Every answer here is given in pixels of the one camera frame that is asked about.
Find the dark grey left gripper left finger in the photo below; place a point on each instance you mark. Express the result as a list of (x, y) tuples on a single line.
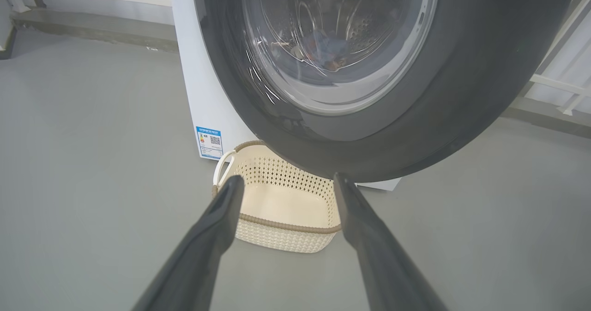
[(203, 255)]

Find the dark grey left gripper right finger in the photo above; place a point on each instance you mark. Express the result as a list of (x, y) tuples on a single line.
[(383, 265)]

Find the round washing machine door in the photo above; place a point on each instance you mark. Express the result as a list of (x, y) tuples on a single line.
[(438, 117)]

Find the blue cartoon print garment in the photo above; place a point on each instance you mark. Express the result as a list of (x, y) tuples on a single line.
[(330, 48)]

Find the white front-load washing machine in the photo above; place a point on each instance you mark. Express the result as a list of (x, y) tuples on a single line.
[(208, 94)]

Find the cream perforated laundry basket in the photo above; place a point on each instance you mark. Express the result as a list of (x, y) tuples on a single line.
[(286, 205)]

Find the blue energy label sticker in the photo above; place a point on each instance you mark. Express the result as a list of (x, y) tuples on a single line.
[(209, 142)]

